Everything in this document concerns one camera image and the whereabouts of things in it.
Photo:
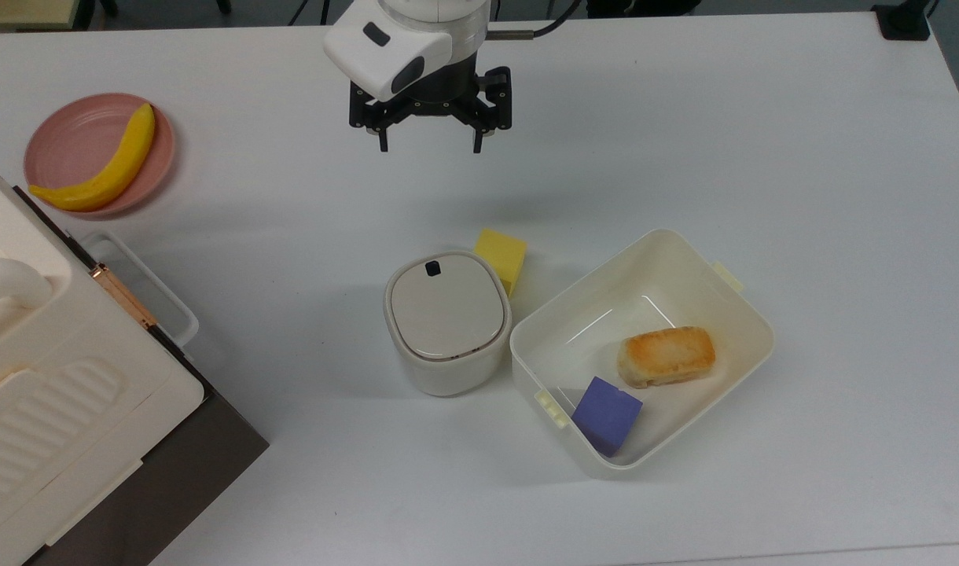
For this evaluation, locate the purple cube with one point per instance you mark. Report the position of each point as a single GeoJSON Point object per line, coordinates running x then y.
{"type": "Point", "coordinates": [605, 413]}

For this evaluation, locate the clear plastic tray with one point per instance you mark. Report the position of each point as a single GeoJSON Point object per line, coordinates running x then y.
{"type": "Point", "coordinates": [153, 303]}

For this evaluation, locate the yellow sponge cube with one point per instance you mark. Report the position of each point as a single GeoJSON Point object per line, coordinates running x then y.
{"type": "Point", "coordinates": [501, 250]}

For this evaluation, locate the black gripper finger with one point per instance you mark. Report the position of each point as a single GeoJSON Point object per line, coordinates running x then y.
{"type": "Point", "coordinates": [497, 102]}
{"type": "Point", "coordinates": [363, 110]}

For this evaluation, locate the white plastic basket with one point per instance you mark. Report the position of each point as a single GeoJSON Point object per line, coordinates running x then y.
{"type": "Point", "coordinates": [574, 346]}

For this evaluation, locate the black table clamp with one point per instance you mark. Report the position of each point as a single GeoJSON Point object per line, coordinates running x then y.
{"type": "Point", "coordinates": [902, 22]}

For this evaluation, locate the cream and brown appliance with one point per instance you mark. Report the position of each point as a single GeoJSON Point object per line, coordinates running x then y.
{"type": "Point", "coordinates": [63, 409]}

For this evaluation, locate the yellow banana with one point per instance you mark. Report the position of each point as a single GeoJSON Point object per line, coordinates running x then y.
{"type": "Point", "coordinates": [122, 161]}

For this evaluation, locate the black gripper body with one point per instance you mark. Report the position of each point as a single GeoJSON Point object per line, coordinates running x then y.
{"type": "Point", "coordinates": [440, 93]}

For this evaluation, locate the toasted bread roll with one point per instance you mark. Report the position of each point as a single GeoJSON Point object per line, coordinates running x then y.
{"type": "Point", "coordinates": [666, 355]}

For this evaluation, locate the yellow wooden table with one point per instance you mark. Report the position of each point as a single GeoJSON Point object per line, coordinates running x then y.
{"type": "Point", "coordinates": [23, 12]}

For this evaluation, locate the white lidded trash can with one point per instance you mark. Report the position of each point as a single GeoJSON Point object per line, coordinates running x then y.
{"type": "Point", "coordinates": [446, 314]}

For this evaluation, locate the pink round plate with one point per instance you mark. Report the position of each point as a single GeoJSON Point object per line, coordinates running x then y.
{"type": "Point", "coordinates": [71, 141]}

